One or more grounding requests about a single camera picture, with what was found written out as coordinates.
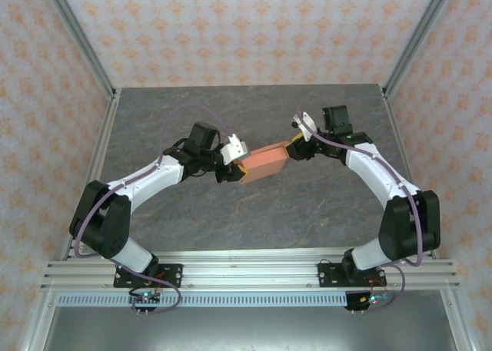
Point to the orange paper box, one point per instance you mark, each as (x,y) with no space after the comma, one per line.
(265,163)

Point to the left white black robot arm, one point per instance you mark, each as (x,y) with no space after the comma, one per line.
(153,178)

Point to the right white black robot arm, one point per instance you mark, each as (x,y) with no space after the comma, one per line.
(369,166)

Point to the left small circuit board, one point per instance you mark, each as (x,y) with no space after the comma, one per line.
(148,299)

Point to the small circuit board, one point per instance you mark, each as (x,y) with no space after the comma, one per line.
(378,298)
(148,299)

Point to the grey metal shelf panel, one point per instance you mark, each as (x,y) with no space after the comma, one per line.
(250,328)

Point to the right small circuit board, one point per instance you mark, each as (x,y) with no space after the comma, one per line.
(378,298)

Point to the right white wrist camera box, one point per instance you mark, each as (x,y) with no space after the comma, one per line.
(307,124)

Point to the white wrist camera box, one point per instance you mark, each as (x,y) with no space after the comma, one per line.
(234,149)
(307,124)

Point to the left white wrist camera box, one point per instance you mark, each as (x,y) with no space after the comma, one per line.
(234,149)

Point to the aluminium table side rail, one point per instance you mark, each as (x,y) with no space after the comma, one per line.
(393,116)
(109,116)

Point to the aluminium mounting rail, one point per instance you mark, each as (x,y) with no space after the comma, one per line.
(250,274)

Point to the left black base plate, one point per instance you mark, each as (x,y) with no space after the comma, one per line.
(173,276)

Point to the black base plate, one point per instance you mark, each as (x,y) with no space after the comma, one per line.
(173,276)
(330,276)

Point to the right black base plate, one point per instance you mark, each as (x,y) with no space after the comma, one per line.
(330,276)

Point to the aluminium frame post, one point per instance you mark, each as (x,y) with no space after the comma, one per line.
(421,36)
(79,36)

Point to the aluminium frame leg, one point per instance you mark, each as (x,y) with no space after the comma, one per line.
(38,328)
(457,324)

